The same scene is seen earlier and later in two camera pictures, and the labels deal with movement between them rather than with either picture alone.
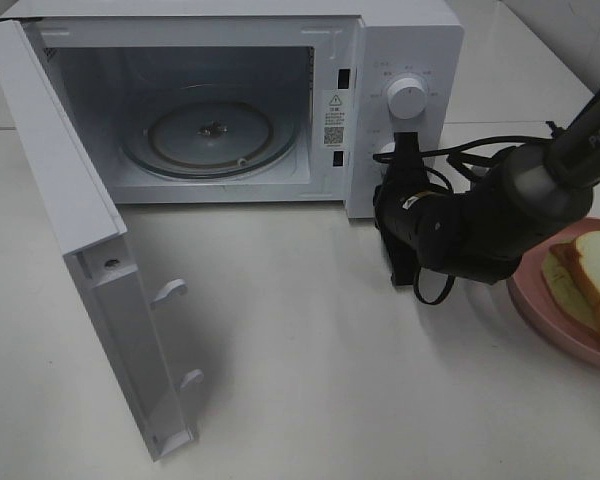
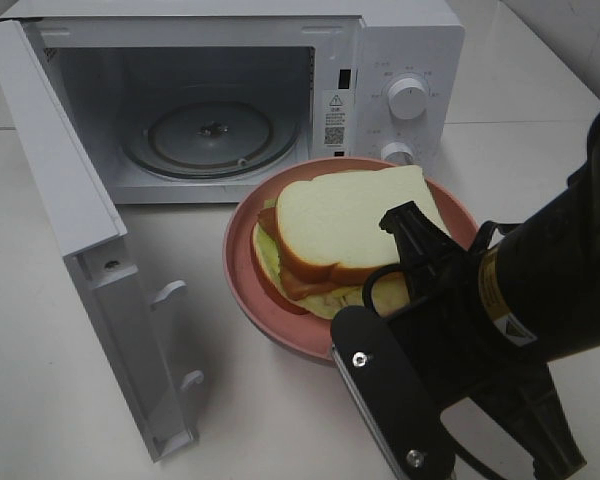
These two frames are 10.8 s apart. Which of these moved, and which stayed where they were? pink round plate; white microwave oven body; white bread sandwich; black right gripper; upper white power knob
Moved: white bread sandwich; pink round plate; black right gripper
Stayed: white microwave oven body; upper white power knob
